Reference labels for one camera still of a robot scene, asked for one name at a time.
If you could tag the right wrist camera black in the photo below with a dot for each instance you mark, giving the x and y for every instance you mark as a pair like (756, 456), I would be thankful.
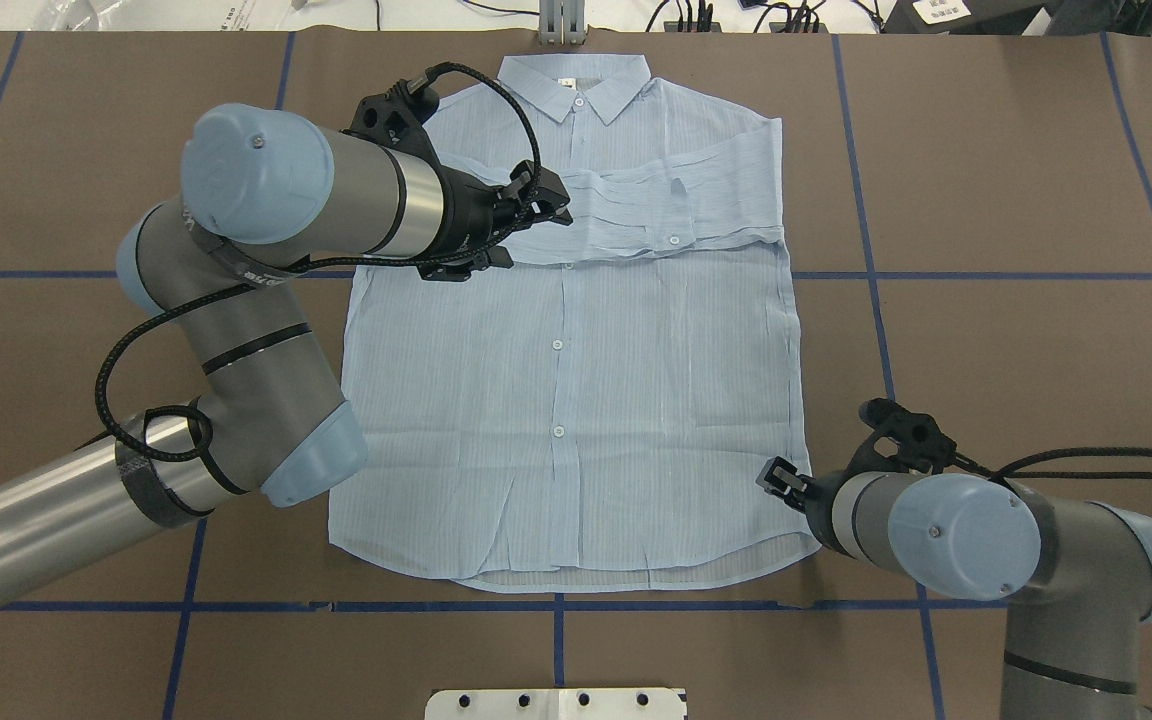
(901, 440)

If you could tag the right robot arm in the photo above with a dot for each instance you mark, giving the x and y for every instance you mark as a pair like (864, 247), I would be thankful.
(1076, 576)

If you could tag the aluminium frame post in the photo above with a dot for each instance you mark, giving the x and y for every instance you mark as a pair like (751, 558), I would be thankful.
(562, 23)

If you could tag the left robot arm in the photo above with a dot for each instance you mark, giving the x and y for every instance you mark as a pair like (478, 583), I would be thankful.
(223, 390)

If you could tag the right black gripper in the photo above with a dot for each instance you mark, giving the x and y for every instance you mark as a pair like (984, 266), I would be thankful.
(819, 503)

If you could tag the light blue button shirt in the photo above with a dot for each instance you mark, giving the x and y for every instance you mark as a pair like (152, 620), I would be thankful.
(594, 418)

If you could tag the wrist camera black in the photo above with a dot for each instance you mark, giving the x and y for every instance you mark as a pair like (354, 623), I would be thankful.
(901, 440)
(395, 119)

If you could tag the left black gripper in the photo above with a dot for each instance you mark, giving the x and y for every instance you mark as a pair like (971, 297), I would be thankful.
(465, 212)

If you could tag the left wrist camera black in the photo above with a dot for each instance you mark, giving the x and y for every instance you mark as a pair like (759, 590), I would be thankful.
(395, 119)

